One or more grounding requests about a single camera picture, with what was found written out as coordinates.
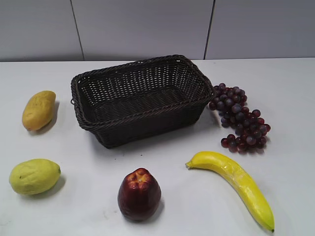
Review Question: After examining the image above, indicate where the yellow banana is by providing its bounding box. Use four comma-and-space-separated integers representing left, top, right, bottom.
185, 151, 275, 232

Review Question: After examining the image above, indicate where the dark brown wicker basket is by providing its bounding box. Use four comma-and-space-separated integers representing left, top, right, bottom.
70, 55, 215, 148

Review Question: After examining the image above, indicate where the dark red apple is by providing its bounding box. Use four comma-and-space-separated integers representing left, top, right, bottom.
118, 168, 161, 221

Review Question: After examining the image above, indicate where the purple grape bunch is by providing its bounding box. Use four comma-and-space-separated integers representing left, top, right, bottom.
209, 83, 271, 152

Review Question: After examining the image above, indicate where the yellow mango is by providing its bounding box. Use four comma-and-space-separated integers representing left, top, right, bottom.
22, 90, 56, 131

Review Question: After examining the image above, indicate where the yellow-green lemon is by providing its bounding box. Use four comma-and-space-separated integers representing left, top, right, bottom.
9, 159, 61, 195

